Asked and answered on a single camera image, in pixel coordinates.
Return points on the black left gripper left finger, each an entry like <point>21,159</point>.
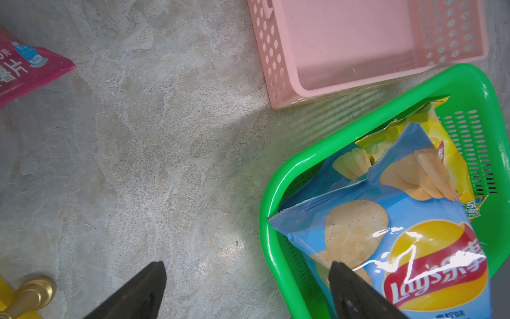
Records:
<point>140,297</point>

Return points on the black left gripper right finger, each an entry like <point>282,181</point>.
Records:
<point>354,298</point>

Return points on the light blue chips bag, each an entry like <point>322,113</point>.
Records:
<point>402,229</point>

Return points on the yellow chips bag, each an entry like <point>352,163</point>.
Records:
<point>377,143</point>

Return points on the green plastic basket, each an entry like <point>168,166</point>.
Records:
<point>472,116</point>

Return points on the pink plastic basket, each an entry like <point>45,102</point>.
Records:
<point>318,49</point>

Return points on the dark blue chips bag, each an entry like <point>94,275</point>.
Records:
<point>337,171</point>

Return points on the magenta chips bag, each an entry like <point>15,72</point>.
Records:
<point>25,69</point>

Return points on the brass knob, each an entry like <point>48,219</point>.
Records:
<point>32,295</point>

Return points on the yellow plastic triangle frame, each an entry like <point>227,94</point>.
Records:
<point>7,294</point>

